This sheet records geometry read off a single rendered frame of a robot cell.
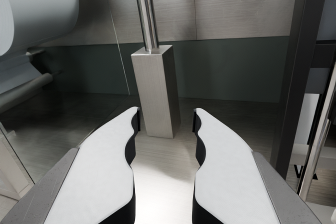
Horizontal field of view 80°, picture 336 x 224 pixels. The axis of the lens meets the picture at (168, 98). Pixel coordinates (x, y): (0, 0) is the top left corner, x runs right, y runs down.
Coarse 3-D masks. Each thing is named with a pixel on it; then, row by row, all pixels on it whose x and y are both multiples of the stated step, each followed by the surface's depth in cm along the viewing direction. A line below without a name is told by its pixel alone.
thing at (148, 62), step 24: (144, 0) 48; (144, 24) 50; (144, 48) 57; (168, 48) 54; (144, 72) 54; (168, 72) 55; (144, 96) 58; (168, 96) 56; (144, 120) 63; (168, 120) 59
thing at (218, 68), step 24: (120, 48) 84; (192, 48) 74; (216, 48) 72; (240, 48) 69; (264, 48) 66; (192, 72) 79; (216, 72) 76; (240, 72) 73; (264, 72) 70; (192, 96) 84; (216, 96) 80; (240, 96) 77; (264, 96) 74
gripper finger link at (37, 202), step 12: (72, 156) 9; (60, 168) 8; (48, 180) 8; (60, 180) 8; (36, 192) 7; (48, 192) 7; (24, 204) 7; (36, 204) 7; (48, 204) 7; (12, 216) 6; (24, 216) 6; (36, 216) 6
